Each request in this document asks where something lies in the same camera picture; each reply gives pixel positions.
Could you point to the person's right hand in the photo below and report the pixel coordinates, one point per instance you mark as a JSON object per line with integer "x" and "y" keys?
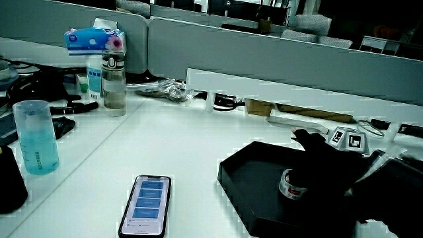
{"x": 325, "y": 165}

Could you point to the white red tape roll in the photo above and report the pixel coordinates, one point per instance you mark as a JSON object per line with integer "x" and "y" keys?
{"x": 291, "y": 191}

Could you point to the black plate tray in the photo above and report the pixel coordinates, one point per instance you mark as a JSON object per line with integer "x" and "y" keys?
{"x": 251, "y": 178}

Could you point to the person's right forearm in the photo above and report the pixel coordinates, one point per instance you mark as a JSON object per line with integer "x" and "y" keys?
{"x": 393, "y": 195}

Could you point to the flat white device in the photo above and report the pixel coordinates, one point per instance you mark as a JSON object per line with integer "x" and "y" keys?
{"x": 295, "y": 124}

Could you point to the flat brown board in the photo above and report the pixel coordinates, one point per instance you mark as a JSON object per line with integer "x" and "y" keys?
{"x": 314, "y": 113}

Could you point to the white desk shelf riser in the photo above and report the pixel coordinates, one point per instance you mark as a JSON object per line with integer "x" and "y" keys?
{"x": 297, "y": 94}

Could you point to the small cardboard box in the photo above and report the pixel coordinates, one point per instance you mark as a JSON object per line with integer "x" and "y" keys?
{"x": 259, "y": 107}

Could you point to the grey desk partition panel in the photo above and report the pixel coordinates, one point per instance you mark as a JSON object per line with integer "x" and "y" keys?
{"x": 49, "y": 23}
{"x": 281, "y": 59}

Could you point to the grey mesh office chair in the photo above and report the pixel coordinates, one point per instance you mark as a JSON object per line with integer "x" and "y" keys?
{"x": 314, "y": 31}

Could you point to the crumpled clear plastic wrap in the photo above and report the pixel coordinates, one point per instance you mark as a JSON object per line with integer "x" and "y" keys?
{"x": 170, "y": 90}

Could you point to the black smartphone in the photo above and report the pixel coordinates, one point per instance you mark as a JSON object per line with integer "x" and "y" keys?
{"x": 147, "y": 206}

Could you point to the clear water bottle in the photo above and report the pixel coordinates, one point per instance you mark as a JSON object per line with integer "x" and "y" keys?
{"x": 114, "y": 86}

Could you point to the white bottle blue label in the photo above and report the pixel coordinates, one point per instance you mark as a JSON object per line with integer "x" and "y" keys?
{"x": 94, "y": 77}

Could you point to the small green white tube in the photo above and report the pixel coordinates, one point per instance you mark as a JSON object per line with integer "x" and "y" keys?
{"x": 83, "y": 83}

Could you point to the blue tissue pack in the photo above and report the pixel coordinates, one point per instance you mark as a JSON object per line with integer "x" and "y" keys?
{"x": 94, "y": 39}

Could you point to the black cloth pouch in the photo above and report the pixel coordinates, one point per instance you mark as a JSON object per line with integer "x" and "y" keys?
{"x": 62, "y": 126}

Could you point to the blue liquid plastic bottle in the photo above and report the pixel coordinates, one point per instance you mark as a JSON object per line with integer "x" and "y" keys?
{"x": 36, "y": 139}

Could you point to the black bag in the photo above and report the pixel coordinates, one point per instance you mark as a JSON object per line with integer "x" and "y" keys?
{"x": 36, "y": 86}

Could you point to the black rounded object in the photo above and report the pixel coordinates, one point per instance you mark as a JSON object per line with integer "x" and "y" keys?
{"x": 10, "y": 185}

